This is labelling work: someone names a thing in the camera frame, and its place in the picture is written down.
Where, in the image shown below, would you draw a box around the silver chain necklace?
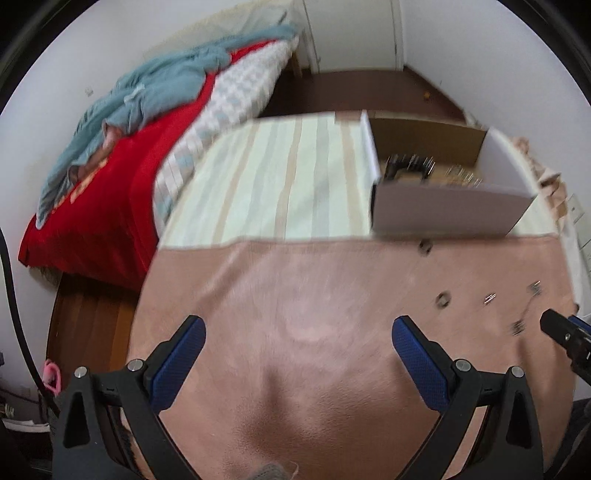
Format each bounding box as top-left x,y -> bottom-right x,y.
444,164 -> 484,187

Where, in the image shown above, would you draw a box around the black smart watch band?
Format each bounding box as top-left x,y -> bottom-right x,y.
383,154 -> 436,182

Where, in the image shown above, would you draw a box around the pink slipper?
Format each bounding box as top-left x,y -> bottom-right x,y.
42,359 -> 62,396

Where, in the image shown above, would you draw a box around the small silver earring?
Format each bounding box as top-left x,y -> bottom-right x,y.
483,293 -> 497,305

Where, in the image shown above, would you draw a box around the white power strip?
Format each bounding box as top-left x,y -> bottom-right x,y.
568,194 -> 591,273

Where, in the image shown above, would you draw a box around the white cardboard box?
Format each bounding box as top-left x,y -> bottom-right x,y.
361,111 -> 537,239

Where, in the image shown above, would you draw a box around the red bed blanket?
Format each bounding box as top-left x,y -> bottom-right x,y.
18,41 -> 279,292

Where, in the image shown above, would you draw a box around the pink and striped table cloth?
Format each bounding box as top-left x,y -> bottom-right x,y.
128,113 -> 576,479

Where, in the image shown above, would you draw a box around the white tag on quilt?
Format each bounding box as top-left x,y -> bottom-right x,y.
123,83 -> 145,107

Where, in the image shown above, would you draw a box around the teal blue quilt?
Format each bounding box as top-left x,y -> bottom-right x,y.
35,24 -> 298,229

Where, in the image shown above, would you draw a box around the white door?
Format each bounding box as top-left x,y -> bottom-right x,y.
303,0 -> 404,73

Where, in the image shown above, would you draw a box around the checkered pink grey bedsheet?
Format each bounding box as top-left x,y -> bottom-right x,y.
152,38 -> 300,236

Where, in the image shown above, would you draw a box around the striped pillow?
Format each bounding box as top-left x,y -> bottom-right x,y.
142,1 -> 304,60

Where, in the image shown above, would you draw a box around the black cable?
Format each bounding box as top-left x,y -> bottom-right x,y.
0,227 -> 61,416

